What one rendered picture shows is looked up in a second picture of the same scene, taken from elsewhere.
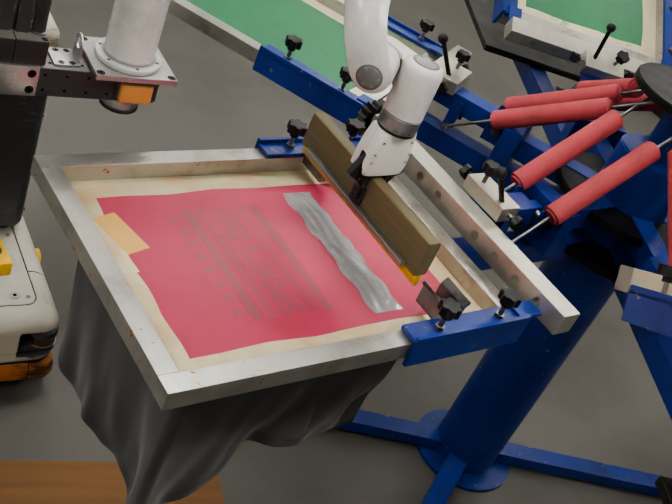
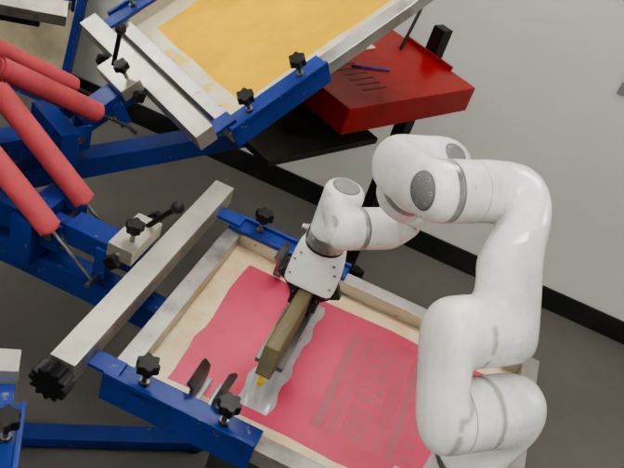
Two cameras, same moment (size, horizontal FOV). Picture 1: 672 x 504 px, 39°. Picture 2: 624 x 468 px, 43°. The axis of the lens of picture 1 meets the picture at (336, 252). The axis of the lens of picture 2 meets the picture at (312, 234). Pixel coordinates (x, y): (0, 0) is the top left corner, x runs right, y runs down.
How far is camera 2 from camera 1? 2.47 m
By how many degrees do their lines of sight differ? 93
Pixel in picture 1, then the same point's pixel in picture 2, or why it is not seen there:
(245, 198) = (313, 435)
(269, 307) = (403, 362)
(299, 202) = (266, 396)
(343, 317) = (354, 323)
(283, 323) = (405, 349)
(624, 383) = not seen: outside the picture
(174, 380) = (530, 363)
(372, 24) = not seen: hidden behind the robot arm
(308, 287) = (354, 351)
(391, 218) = not seen: hidden behind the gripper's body
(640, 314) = (255, 129)
